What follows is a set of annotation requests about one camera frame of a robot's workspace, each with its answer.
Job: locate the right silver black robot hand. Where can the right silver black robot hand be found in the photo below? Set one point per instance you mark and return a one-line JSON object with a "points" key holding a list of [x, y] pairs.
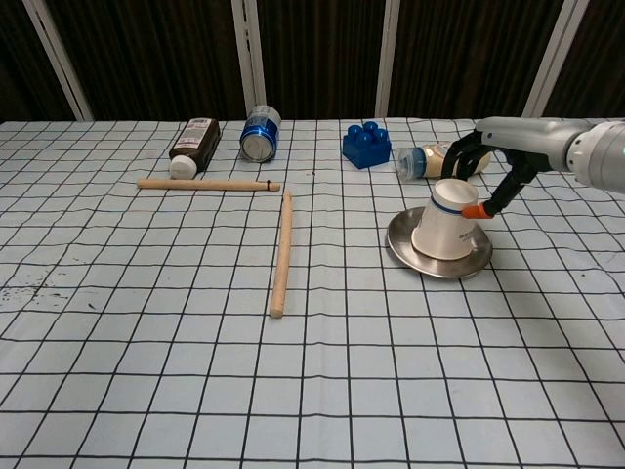
{"points": [[527, 139]]}

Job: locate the white paper cup blue stripe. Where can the white paper cup blue stripe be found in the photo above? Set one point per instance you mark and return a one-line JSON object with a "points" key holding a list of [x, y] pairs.
{"points": [[439, 229]]}

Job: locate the right blue grey robot arm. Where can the right blue grey robot arm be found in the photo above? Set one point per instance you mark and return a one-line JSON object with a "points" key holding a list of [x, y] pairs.
{"points": [[603, 154]]}

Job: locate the silver metal plate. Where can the silver metal plate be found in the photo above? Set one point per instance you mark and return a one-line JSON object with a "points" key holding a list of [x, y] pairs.
{"points": [[439, 268]]}

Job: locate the mayonnaise squeeze bottle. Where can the mayonnaise squeeze bottle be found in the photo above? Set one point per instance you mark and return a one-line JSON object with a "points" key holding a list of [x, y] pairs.
{"points": [[420, 161]]}

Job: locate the blue toy building block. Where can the blue toy building block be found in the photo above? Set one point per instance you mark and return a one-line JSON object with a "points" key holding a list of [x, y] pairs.
{"points": [[363, 151]]}

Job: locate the blue drink can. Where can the blue drink can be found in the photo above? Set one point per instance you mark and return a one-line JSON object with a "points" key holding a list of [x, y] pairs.
{"points": [[259, 137]]}

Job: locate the plain wooden stick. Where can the plain wooden stick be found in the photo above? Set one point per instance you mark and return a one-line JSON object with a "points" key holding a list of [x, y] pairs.
{"points": [[282, 254]]}

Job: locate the light blue checked tablecloth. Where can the light blue checked tablecloth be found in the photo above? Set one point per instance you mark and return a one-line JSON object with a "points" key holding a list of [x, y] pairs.
{"points": [[342, 366]]}

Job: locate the wooden stick with black band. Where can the wooden stick with black band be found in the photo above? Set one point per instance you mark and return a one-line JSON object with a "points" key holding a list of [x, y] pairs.
{"points": [[205, 184]]}

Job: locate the brown bottle white cap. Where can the brown bottle white cap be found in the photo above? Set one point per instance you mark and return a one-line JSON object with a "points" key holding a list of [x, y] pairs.
{"points": [[195, 141]]}

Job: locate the white metal frame post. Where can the white metal frame post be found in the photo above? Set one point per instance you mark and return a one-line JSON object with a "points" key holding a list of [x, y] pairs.
{"points": [[388, 58], [552, 58], [248, 58], [58, 63]]}

